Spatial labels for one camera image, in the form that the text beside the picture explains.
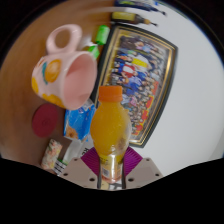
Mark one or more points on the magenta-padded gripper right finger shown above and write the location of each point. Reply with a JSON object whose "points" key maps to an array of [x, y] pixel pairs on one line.
{"points": [[141, 171]]}

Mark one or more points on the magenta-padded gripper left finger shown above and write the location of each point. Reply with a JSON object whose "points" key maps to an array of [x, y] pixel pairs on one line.
{"points": [[81, 171]]}

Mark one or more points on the orange-capped drink bottle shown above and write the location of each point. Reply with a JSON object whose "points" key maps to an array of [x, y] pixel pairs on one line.
{"points": [[110, 130]]}

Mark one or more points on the colourful puzzle cube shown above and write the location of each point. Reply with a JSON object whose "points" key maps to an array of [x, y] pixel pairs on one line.
{"points": [[61, 166]]}

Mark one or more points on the small patterned snack packet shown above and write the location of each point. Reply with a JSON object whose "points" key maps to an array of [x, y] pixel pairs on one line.
{"points": [[51, 154]]}

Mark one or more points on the framed group picture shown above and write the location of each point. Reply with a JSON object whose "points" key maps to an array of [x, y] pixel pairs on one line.
{"points": [[143, 73]]}

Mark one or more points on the pink mug with orange print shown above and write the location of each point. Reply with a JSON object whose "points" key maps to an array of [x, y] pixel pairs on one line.
{"points": [[53, 71]]}

